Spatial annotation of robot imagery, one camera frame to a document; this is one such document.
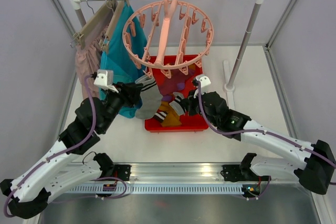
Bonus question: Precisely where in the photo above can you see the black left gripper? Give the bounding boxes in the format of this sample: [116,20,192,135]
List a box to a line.
[99,81,144,133]

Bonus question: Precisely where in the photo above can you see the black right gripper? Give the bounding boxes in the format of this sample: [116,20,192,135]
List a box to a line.
[181,88,219,127]

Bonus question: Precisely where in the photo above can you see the pink round clip hanger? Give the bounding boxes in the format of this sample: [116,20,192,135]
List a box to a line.
[122,0,214,79]

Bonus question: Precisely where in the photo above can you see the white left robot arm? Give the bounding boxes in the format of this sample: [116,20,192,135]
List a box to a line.
[1,82,143,219]

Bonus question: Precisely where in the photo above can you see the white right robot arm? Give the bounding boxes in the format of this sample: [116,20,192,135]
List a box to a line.
[174,90,335,195]

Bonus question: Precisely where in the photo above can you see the beige clip hanger right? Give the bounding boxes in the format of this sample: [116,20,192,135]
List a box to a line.
[99,0,129,52]

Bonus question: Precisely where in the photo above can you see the beige clip hanger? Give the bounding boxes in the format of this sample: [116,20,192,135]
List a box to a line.
[99,0,129,52]
[70,1,117,49]

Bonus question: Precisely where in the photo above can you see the beige clip hanger left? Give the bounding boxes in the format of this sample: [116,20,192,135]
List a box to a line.
[70,1,117,49]

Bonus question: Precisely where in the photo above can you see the yellow brown striped sock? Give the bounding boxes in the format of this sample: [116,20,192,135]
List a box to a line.
[153,101,182,127]

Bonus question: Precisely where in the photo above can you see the purple sock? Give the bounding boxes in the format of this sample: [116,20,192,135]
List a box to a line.
[158,70,195,96]

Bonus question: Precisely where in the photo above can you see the red plastic bin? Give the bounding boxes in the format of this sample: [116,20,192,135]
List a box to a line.
[144,64,208,133]

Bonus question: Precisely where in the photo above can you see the teal shirt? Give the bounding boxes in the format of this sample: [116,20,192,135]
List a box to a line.
[98,0,148,119]

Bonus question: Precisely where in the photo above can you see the pink skirt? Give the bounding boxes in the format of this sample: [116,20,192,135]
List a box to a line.
[75,25,108,99]

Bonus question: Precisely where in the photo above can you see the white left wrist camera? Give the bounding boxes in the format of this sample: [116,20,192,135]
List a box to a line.
[94,69,113,90]

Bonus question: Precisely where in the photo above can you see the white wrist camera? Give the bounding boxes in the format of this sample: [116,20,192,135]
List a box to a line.
[193,74,211,98]
[94,69,113,90]

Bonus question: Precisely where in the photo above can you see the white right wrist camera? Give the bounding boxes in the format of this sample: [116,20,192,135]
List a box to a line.
[193,74,211,98]

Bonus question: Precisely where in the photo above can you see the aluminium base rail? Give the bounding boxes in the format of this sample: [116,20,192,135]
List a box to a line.
[39,162,323,185]

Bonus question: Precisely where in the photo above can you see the white slotted cable duct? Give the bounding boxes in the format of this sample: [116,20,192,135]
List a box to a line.
[68,183,244,195]

